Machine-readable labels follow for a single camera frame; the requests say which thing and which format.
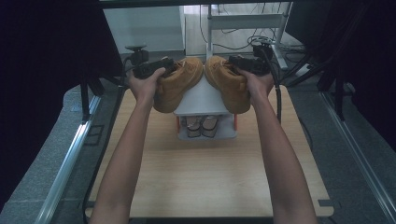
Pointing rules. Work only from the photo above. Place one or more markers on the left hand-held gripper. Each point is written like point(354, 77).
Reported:
point(144, 70)

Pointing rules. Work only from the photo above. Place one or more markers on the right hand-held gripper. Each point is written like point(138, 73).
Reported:
point(252, 63)

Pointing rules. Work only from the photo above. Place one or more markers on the tan suede boot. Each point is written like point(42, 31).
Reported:
point(177, 87)
point(230, 87)

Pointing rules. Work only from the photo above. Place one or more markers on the black silver block-heel sandal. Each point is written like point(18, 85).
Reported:
point(193, 127)
point(210, 127)

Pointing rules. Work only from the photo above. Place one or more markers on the person's left hand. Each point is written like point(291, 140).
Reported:
point(143, 88)

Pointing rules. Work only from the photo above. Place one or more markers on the person's right hand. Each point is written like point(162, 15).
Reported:
point(258, 85)

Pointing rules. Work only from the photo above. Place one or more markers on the white cabinet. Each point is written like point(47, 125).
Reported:
point(143, 29)

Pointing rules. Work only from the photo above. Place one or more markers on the white power strip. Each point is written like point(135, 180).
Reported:
point(302, 70)

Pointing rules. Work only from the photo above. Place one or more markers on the black metal stand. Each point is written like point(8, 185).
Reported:
point(84, 99)
point(339, 99)

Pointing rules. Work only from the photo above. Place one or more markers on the black curtain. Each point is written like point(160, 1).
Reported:
point(373, 62)
point(46, 62)

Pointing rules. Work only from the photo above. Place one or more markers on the white metal desk frame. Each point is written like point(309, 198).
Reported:
point(246, 21)

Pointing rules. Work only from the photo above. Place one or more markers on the aluminium rail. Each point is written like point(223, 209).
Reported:
point(67, 168)
point(358, 155)

